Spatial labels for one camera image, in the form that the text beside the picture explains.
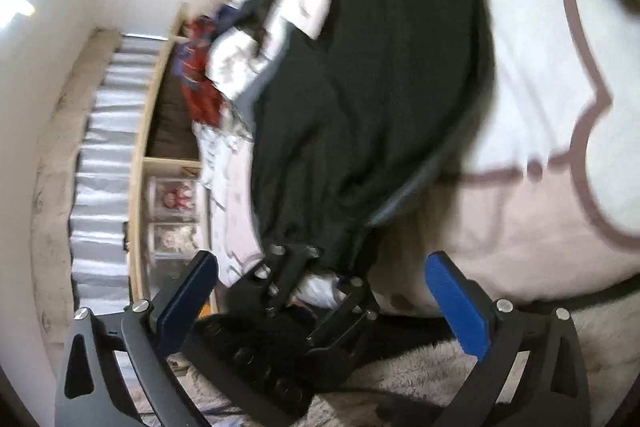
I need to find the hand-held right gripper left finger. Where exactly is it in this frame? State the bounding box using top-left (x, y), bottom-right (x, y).
top-left (54, 249), bottom-right (219, 427)

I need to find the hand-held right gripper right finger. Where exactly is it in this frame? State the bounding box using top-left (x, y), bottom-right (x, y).
top-left (424, 251), bottom-right (591, 427)

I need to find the white curtain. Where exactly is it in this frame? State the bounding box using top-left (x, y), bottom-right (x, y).
top-left (67, 34), bottom-right (171, 303)

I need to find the red plaid garment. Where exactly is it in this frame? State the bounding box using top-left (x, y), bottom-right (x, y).
top-left (177, 17), bottom-right (226, 128)

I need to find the wooden bedside shelf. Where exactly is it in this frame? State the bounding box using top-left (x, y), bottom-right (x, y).
top-left (127, 2), bottom-right (221, 308)

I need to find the white garment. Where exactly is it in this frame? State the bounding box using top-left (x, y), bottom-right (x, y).
top-left (205, 27), bottom-right (273, 100)

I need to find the bear printed blanket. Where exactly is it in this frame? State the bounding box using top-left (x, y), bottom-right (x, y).
top-left (200, 0), bottom-right (640, 318)

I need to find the display box with white toy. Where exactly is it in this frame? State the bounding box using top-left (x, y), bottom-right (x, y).
top-left (149, 222), bottom-right (201, 260)

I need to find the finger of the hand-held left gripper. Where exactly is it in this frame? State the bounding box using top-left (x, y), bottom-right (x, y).
top-left (304, 276), bottom-right (382, 351)
top-left (234, 244), bottom-right (322, 316)

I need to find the display box with red bear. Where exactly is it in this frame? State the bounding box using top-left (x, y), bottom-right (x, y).
top-left (147, 177), bottom-right (201, 223)

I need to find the white fluffy rug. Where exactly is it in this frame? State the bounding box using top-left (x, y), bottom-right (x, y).
top-left (165, 307), bottom-right (640, 427)

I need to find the black grey-trimmed garment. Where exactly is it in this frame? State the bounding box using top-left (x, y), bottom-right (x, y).
top-left (235, 0), bottom-right (496, 288)

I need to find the beige curtain valance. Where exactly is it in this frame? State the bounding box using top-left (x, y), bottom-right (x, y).
top-left (30, 29), bottom-right (121, 358)

